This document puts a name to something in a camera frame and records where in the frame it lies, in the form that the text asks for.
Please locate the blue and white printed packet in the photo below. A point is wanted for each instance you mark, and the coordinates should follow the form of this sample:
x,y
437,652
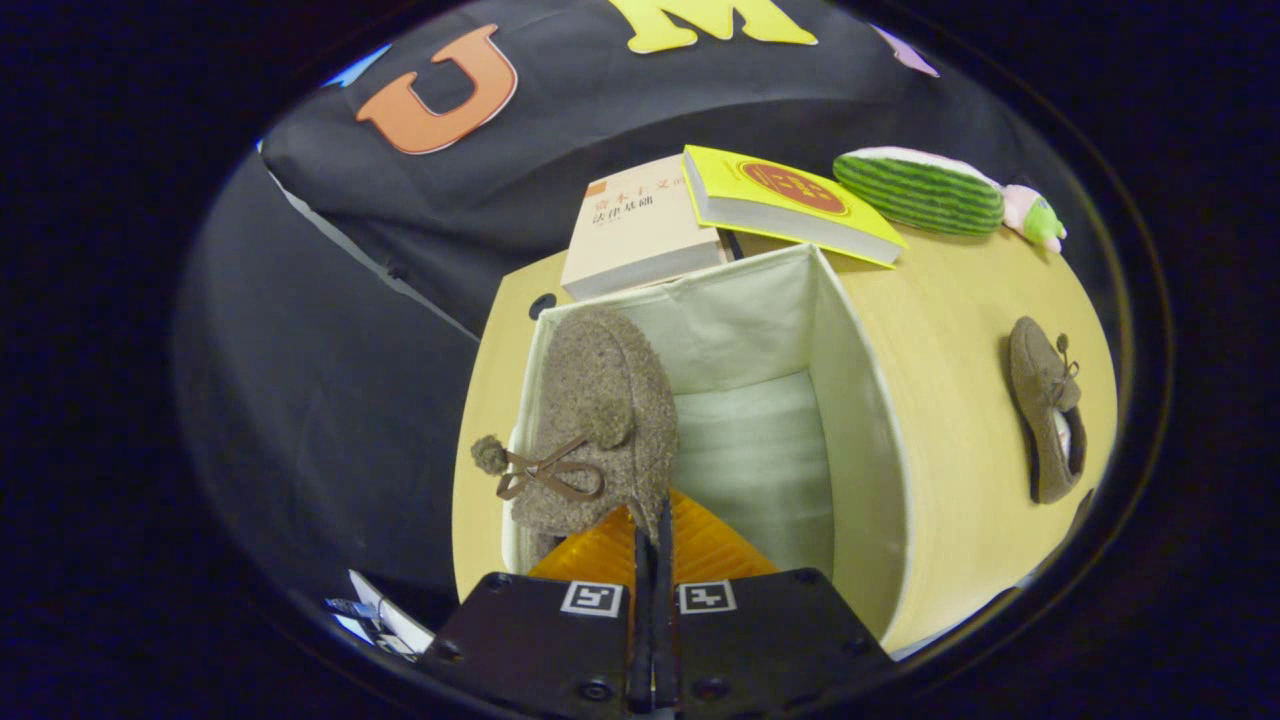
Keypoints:
x,y
385,620

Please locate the beige book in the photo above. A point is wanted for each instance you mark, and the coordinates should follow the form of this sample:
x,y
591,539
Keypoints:
x,y
630,240

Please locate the brown fuzzy shoe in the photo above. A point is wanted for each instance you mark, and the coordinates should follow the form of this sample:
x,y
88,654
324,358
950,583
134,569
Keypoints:
x,y
600,390
1035,400

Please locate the pink and green plush toy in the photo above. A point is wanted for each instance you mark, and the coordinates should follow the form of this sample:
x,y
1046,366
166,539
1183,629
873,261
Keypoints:
x,y
1035,215

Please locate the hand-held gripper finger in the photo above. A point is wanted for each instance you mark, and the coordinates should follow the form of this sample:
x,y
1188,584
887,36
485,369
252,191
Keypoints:
x,y
666,640
642,640

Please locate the cream fabric storage box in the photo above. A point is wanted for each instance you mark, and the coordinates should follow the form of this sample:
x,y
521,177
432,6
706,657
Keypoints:
x,y
740,330

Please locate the yellow book with red circle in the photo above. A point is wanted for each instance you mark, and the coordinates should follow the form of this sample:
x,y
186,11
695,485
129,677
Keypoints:
x,y
760,215

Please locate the watermelon slice plush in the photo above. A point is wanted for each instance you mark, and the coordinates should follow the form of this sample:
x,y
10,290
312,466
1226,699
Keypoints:
x,y
920,195

